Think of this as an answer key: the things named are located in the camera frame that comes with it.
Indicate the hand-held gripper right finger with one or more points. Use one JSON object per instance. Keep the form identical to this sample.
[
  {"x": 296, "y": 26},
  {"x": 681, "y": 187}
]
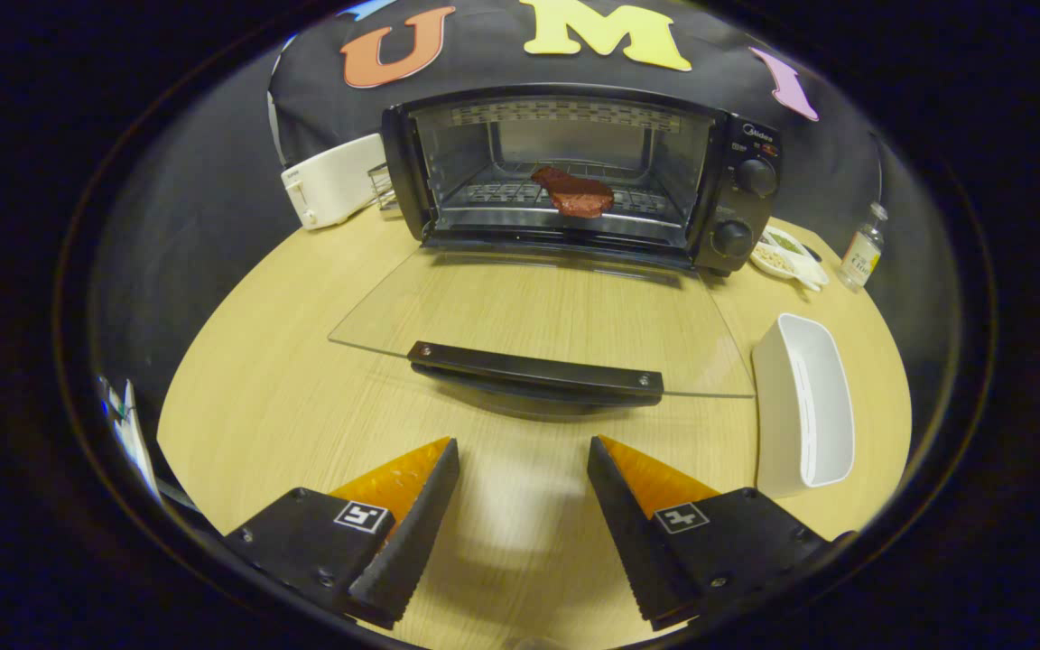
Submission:
[{"x": 637, "y": 542}]

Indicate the black toaster oven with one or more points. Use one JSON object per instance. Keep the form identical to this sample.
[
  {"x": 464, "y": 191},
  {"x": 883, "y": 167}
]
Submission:
[{"x": 741, "y": 206}]

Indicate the small clear glass bottle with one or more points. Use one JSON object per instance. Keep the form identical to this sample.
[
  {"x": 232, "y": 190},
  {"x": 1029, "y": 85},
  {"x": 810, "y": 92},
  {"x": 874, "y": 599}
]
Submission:
[{"x": 861, "y": 257}]

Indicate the black round table grommet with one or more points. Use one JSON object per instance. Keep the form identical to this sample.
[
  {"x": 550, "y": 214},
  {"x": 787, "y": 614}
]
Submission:
[{"x": 810, "y": 252}]

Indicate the white bread toaster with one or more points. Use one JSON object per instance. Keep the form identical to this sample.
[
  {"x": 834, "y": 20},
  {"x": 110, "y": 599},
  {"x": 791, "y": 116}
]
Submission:
[{"x": 335, "y": 181}]

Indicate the white rectangular dish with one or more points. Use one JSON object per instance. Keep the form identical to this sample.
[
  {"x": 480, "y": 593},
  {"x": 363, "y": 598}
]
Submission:
[{"x": 786, "y": 406}]

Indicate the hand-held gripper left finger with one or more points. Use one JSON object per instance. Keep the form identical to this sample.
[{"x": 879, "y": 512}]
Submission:
[{"x": 407, "y": 542}]

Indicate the brown steak piece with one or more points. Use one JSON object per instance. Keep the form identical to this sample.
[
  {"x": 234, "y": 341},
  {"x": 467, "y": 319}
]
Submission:
[{"x": 579, "y": 194}]

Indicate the white divided seasoning plate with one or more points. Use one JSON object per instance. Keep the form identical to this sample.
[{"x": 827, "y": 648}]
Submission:
[{"x": 777, "y": 262}]

